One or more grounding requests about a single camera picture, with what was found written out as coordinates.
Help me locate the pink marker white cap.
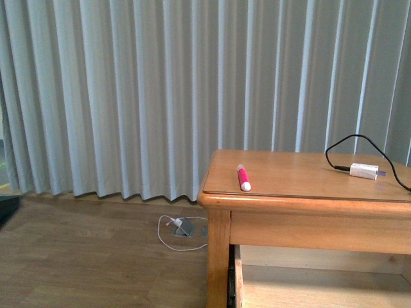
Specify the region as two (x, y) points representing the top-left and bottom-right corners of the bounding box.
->
(236, 164), (251, 192)

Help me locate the light grey pleated curtain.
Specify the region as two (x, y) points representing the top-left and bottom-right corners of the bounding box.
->
(1, 1), (410, 199)

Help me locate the white power adapter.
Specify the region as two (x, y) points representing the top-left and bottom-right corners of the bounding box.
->
(349, 163), (387, 180)

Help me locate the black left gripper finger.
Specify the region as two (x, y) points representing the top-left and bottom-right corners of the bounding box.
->
(0, 194), (21, 228)

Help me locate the white charging cable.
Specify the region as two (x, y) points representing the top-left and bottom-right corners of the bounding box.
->
(157, 215), (209, 252)

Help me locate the black cable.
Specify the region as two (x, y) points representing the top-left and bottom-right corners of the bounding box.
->
(324, 133), (411, 193)

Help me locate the open metal floor socket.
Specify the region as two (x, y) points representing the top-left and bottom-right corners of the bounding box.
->
(173, 218), (195, 237)

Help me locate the wooden nightstand cabinet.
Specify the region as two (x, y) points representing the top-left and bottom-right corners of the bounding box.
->
(197, 150), (410, 307)

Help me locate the wooden drawer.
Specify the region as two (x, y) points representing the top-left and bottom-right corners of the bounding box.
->
(233, 245), (410, 307)

